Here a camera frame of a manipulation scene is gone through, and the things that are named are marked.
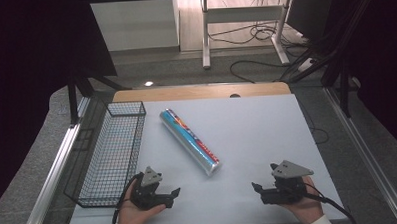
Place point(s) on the white right sleeve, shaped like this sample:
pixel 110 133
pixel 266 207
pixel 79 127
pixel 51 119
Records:
pixel 320 222

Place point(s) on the aluminium rail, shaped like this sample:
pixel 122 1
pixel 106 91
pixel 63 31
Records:
pixel 371 156
pixel 52 177

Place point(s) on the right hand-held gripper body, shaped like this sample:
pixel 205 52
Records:
pixel 285 185

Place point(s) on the person's right hand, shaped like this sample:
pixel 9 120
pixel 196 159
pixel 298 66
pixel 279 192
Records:
pixel 306 208

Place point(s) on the dark curtain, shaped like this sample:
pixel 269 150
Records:
pixel 28 81
pixel 384 52

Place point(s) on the white power strip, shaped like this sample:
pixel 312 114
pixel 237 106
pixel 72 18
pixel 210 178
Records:
pixel 307 64

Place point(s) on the white table mat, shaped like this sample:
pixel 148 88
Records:
pixel 254 140

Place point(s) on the black metal stand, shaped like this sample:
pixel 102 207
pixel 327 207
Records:
pixel 345 87
pixel 73 96

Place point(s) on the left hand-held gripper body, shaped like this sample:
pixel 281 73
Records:
pixel 146 194

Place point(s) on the white cabinet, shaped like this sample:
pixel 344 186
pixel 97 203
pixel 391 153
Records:
pixel 136 24

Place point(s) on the person's left hand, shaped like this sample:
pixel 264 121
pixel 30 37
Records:
pixel 133 217

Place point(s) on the white desk frame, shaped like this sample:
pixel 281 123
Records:
pixel 243 14

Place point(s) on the shiny blue foil roll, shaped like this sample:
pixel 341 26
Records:
pixel 189 140

